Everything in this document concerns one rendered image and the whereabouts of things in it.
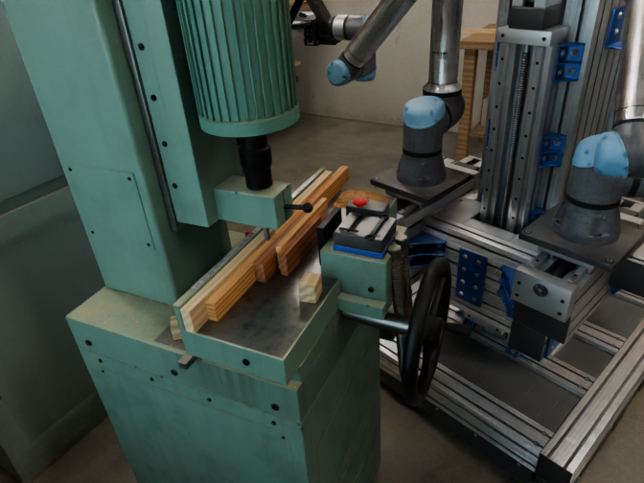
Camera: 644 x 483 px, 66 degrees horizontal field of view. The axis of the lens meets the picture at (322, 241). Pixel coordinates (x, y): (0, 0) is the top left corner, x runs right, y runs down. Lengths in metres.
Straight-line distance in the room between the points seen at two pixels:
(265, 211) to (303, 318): 0.21
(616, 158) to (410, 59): 3.46
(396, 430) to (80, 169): 1.31
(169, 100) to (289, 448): 0.68
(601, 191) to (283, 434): 0.86
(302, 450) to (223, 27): 0.76
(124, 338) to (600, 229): 1.08
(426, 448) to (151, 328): 1.06
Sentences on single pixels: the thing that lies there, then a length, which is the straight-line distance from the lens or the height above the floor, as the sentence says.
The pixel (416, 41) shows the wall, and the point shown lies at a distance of 4.29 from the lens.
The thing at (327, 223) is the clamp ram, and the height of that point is 0.99.
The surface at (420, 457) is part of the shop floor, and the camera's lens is 1.80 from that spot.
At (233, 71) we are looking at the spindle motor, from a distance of 0.82.
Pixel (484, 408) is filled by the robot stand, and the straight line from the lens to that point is 1.65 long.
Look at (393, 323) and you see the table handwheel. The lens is 0.99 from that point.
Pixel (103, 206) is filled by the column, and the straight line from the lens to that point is 1.10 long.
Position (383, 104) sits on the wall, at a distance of 4.53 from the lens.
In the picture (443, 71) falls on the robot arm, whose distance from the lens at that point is 1.56.
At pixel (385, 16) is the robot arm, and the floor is 1.28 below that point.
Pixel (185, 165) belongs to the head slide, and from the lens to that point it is 0.96.
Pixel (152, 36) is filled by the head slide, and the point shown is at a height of 1.35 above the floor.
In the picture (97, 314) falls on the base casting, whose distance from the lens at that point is 1.20.
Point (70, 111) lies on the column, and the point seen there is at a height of 1.23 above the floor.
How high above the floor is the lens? 1.47
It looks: 32 degrees down
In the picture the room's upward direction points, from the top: 4 degrees counter-clockwise
